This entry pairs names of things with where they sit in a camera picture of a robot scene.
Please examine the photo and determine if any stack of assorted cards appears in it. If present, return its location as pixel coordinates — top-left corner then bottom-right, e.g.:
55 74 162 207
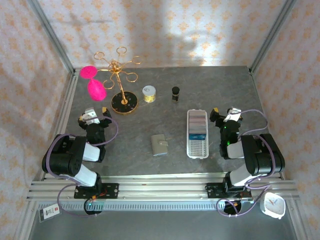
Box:
189 110 207 136

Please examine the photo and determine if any white slotted plastic basket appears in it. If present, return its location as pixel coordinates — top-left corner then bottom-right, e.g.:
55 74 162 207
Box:
186 108 210 159

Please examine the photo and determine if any beige leather card holder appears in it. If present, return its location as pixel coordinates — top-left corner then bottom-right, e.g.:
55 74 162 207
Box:
150 133 169 157

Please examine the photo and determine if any small black capped bottle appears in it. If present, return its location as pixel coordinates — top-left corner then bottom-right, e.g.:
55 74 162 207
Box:
171 86 181 104

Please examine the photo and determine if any gold tin with white lid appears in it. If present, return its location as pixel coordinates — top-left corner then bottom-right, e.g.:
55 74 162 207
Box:
142 85 157 103

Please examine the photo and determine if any white square alarm clock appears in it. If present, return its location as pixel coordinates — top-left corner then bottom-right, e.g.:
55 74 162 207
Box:
259 191 287 220

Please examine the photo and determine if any packaged label tag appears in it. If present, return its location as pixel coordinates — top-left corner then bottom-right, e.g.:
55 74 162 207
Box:
38 202 62 223

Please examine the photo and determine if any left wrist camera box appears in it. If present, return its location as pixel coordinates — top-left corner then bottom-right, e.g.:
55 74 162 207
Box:
83 107 101 125

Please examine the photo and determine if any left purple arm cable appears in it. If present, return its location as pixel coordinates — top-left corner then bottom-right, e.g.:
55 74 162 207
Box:
43 115 120 218

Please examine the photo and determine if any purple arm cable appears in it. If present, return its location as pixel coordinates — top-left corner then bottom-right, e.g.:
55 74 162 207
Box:
43 115 120 218
216 109 278 218

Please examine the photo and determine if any gold wire glass rack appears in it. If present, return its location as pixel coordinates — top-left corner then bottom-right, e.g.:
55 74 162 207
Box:
93 46 143 116

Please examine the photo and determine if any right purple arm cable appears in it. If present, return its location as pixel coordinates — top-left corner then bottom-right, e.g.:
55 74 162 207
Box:
216 109 278 218

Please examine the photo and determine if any aluminium table side rail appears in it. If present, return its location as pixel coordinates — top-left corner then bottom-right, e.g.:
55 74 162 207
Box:
41 73 80 181

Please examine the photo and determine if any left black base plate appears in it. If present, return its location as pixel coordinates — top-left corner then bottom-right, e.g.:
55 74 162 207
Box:
73 183 120 200

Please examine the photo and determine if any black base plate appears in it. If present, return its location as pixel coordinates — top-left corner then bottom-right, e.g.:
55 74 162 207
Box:
206 182 253 200
73 183 120 200

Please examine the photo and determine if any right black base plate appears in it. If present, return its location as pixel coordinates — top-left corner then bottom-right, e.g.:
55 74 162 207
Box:
206 182 253 200

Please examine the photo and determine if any aluminium mounting rail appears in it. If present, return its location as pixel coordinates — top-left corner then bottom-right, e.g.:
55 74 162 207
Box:
26 173 300 202

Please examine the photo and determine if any aluminium frame post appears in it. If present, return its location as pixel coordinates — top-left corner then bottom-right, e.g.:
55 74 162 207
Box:
26 0 77 76
248 0 298 76

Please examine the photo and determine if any grey slotted cable duct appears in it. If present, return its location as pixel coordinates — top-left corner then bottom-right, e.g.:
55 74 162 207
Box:
61 201 255 212

